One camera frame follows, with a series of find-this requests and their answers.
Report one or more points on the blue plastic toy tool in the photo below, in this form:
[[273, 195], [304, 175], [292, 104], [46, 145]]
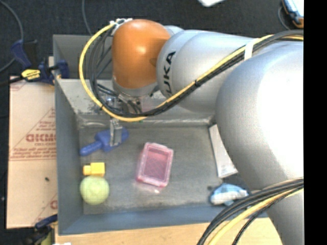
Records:
[[102, 140]]

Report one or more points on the pink clear plastic box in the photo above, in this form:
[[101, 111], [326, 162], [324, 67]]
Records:
[[155, 165]]

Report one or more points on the grey metal bin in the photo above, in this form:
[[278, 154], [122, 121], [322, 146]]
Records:
[[189, 149]]

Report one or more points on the yellow toy block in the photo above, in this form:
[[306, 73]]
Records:
[[95, 169]]

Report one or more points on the light green ball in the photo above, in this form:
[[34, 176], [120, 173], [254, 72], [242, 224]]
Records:
[[94, 190]]

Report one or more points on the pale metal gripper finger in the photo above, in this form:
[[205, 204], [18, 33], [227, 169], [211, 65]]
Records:
[[119, 135], [112, 134]]

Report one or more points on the brown cardboard board red print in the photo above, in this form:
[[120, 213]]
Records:
[[30, 126]]

